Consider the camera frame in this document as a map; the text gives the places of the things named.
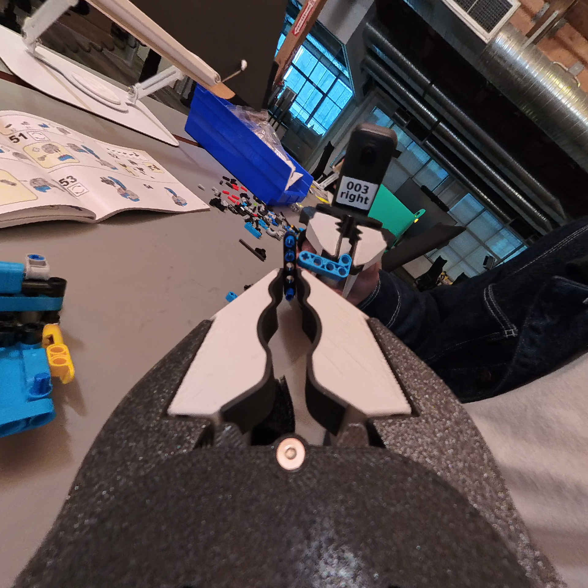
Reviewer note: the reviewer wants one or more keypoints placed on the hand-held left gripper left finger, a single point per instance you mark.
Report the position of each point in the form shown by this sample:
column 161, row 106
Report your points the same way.
column 220, row 363

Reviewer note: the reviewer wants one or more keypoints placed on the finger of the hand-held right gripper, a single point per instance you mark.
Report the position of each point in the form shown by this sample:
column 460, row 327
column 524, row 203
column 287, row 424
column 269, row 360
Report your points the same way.
column 370, row 248
column 324, row 239

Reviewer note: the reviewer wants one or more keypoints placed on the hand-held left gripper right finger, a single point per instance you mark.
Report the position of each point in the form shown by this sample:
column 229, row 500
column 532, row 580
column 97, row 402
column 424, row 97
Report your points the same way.
column 358, row 363

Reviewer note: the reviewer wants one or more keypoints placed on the blue L-shaped beam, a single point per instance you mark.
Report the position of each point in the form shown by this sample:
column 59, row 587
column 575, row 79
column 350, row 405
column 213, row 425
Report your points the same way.
column 321, row 264
column 251, row 229

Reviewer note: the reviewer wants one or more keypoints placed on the short black ridged beam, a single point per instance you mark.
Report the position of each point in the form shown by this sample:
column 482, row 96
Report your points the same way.
column 289, row 275

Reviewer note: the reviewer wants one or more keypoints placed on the pile of small brick parts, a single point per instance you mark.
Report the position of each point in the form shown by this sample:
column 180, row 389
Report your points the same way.
column 248, row 211

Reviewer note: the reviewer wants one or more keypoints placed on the blue yellow brick assembly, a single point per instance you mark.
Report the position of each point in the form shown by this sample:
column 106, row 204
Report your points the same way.
column 23, row 390

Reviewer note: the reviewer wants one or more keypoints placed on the person's right forearm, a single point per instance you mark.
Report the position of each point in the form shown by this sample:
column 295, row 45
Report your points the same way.
column 404, row 312

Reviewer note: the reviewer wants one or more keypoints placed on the grey desk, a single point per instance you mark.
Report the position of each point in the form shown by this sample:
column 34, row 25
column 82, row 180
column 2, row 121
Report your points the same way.
column 138, row 285

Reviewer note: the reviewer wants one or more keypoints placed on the person's right hand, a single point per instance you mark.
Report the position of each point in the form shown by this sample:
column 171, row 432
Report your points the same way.
column 365, row 285

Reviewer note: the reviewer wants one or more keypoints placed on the green flat panel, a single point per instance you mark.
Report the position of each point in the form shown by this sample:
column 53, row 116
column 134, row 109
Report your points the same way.
column 390, row 216

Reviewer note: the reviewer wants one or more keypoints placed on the black angled board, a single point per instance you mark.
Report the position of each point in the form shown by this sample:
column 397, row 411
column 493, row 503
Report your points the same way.
column 422, row 243

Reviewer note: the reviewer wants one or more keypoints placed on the black axle rod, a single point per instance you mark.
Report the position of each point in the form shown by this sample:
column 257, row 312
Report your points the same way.
column 248, row 246

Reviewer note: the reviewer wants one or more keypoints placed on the large window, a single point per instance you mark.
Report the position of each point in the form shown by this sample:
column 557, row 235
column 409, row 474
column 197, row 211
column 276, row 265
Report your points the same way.
column 317, row 87

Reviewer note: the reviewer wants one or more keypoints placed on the clear parts bag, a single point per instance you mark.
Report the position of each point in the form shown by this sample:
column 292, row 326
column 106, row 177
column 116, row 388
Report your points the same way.
column 266, row 133

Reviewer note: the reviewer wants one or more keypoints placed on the blue plastic bin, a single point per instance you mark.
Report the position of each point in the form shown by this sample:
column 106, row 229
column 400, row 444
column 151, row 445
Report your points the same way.
column 229, row 138

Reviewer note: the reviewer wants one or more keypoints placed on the dark denim jacket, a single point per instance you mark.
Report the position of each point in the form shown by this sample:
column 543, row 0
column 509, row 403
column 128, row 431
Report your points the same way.
column 505, row 312

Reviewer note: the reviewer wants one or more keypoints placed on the dark flat panel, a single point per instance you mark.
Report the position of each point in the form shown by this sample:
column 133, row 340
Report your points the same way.
column 220, row 36

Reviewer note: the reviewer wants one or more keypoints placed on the white shirt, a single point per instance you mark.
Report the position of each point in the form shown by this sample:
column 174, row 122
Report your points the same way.
column 542, row 459

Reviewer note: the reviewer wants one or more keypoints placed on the open instruction booklet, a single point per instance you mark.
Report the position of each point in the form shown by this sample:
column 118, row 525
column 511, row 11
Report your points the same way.
column 92, row 193

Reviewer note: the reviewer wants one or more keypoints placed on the white laptop stand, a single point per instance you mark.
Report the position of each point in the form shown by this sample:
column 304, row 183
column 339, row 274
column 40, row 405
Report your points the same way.
column 92, row 101

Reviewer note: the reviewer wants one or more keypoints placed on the duct vent grille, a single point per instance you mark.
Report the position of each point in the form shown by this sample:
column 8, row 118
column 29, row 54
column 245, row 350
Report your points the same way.
column 482, row 13

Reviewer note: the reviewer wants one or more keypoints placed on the metal ventilation duct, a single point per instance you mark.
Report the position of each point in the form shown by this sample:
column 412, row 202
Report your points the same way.
column 542, row 87

